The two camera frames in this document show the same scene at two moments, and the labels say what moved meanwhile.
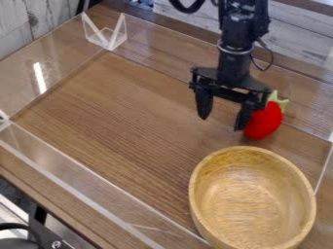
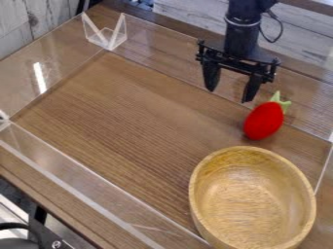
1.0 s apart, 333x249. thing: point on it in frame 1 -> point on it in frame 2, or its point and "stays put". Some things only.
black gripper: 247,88 -> 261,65
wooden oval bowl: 252,200 stays put
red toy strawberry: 267,118 stays put
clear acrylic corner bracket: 108,38 stays put
